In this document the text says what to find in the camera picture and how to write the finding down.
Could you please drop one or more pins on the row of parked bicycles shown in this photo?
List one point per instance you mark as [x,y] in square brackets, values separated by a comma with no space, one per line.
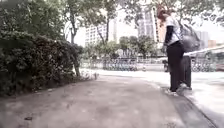
[120,65]

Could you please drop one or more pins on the pale high-rise building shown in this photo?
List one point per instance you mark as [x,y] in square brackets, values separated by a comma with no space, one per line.
[96,33]

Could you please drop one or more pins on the grey high-rise building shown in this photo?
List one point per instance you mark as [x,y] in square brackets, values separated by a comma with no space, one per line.
[147,23]

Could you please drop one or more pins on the person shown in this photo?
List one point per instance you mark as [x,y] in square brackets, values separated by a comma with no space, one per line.
[175,55]

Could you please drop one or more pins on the dark green hedge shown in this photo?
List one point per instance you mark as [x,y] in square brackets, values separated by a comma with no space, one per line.
[33,63]

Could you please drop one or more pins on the dark paving strip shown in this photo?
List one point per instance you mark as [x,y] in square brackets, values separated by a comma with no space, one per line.
[190,111]

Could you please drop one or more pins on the distant building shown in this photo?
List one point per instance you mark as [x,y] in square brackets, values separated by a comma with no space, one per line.
[204,38]

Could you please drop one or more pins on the white footbridge with stairs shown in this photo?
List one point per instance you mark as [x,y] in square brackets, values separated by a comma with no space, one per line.
[206,50]

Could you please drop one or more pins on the row of trees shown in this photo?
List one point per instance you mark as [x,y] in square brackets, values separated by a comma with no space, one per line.
[20,16]

